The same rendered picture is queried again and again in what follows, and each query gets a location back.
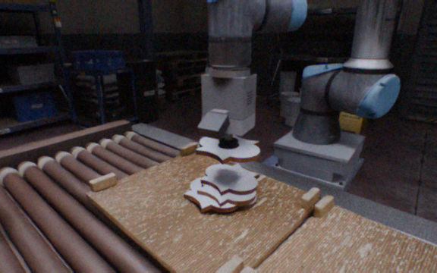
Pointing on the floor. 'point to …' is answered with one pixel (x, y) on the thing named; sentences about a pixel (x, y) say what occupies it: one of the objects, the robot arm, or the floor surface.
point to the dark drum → (149, 107)
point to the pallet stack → (180, 72)
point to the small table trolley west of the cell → (97, 96)
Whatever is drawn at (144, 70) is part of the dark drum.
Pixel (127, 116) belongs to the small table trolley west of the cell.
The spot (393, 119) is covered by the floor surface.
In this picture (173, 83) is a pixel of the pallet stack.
